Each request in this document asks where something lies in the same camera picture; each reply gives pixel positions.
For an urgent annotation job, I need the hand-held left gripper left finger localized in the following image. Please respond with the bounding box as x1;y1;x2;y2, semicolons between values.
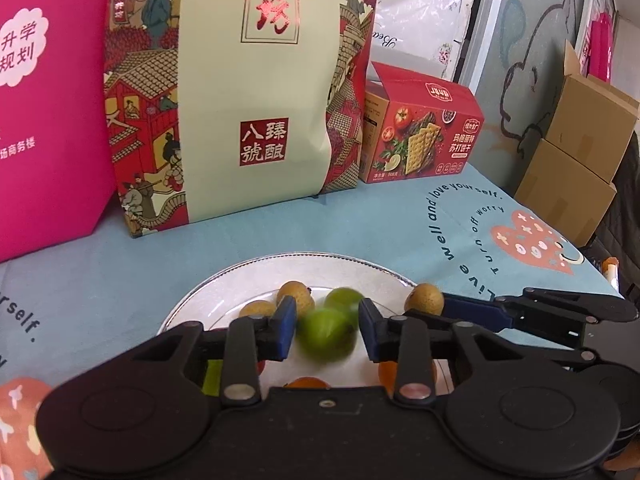
127;296;299;406

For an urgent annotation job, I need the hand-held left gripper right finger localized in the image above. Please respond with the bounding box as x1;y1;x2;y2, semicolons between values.
359;298;511;403

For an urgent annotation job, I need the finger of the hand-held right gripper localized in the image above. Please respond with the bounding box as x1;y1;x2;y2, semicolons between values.
442;287;640;332
500;322;603;366

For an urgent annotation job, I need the brown longan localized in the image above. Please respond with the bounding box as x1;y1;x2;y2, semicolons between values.
276;281;316;316
404;282;446;317
238;301;277;319

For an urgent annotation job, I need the green lime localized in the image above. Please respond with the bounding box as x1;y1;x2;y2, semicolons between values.
324;286;368;328
296;308;358;365

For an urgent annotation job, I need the white plate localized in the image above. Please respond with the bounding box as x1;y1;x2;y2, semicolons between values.
157;252;426;386

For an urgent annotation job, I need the orange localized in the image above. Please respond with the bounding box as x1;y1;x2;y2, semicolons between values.
282;376;331;390
377;360;439;395

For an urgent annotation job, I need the cardboard box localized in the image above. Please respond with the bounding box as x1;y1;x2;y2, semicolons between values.
542;40;640;183
515;137;617;246

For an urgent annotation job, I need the teal printed tablecloth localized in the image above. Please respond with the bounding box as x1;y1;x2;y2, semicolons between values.
0;165;626;480

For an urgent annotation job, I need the red cracker box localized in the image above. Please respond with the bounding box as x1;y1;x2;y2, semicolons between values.
357;61;485;184

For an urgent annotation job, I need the red and green paper bag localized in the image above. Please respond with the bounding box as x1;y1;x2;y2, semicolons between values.
102;0;378;238

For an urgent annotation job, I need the white floral bag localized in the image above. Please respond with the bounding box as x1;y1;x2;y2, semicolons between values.
372;0;483;83

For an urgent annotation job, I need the pink paper bag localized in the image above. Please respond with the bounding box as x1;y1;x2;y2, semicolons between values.
0;0;118;263

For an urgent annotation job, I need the white door frame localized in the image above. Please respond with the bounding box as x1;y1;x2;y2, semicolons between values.
462;0;506;92

